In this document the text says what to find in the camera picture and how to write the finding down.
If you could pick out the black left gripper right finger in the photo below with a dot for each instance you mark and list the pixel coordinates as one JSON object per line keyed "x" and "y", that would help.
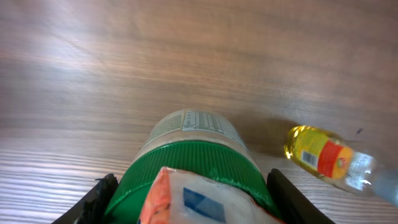
{"x": 292, "y": 204}

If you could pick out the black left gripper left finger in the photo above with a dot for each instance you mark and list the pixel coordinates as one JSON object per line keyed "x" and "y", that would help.
{"x": 90, "y": 209}

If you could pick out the yellow oil bottle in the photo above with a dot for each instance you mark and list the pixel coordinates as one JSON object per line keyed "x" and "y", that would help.
{"x": 331, "y": 159}

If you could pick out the orange tissue pack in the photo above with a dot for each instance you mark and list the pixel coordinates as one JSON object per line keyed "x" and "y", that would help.
{"x": 182, "y": 197}

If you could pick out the green lid jar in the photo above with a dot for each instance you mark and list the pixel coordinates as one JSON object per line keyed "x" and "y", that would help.
{"x": 198, "y": 141}

